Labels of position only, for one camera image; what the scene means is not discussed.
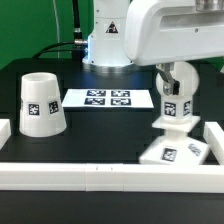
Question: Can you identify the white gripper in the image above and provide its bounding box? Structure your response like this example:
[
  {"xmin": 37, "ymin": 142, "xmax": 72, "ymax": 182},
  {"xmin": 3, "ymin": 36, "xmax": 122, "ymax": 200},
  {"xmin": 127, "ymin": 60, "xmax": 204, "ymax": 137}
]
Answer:
[{"xmin": 124, "ymin": 0, "xmax": 224, "ymax": 96}]

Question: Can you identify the white lamp bulb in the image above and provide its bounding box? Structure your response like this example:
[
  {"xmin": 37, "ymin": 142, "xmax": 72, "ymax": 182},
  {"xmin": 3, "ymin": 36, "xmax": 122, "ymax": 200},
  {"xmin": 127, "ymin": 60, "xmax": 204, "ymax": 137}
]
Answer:
[{"xmin": 156, "ymin": 62, "xmax": 199, "ymax": 123}]

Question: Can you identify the white lamp base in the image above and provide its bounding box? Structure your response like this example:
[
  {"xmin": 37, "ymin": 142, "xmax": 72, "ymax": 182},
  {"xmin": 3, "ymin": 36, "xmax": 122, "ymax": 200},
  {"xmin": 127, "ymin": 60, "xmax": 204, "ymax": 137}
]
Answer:
[{"xmin": 139, "ymin": 116, "xmax": 209, "ymax": 166}]

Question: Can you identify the white lamp shade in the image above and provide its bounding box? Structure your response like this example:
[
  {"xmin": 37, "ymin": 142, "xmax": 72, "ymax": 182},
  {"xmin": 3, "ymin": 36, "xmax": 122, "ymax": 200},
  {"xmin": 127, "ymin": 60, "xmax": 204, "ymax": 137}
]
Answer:
[{"xmin": 19, "ymin": 72, "xmax": 67, "ymax": 137}]

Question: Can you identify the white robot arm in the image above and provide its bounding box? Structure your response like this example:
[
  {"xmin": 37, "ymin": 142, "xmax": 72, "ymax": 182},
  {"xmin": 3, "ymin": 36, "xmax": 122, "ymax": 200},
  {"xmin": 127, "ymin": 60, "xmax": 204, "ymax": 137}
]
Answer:
[{"xmin": 83, "ymin": 0, "xmax": 224, "ymax": 95}]

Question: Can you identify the white marker sheet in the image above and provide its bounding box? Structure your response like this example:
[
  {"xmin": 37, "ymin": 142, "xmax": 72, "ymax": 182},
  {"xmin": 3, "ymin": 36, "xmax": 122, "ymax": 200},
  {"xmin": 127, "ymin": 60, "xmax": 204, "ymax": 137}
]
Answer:
[{"xmin": 62, "ymin": 89, "xmax": 154, "ymax": 109}]

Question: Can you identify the black cable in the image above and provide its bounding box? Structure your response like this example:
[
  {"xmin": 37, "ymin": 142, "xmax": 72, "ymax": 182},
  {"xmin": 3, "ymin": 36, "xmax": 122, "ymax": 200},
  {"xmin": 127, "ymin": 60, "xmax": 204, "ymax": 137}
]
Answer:
[{"xmin": 32, "ymin": 0, "xmax": 88, "ymax": 59}]

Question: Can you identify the white thin cable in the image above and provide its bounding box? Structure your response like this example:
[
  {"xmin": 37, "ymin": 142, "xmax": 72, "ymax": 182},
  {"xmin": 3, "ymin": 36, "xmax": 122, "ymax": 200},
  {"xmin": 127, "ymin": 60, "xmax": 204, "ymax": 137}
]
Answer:
[{"xmin": 52, "ymin": 0, "xmax": 62, "ymax": 59}]

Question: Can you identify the white fence rail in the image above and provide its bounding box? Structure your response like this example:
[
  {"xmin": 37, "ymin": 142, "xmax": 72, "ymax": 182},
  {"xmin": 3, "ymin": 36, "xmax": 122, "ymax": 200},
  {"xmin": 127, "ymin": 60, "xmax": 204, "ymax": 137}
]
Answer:
[{"xmin": 0, "ymin": 119, "xmax": 224, "ymax": 194}]

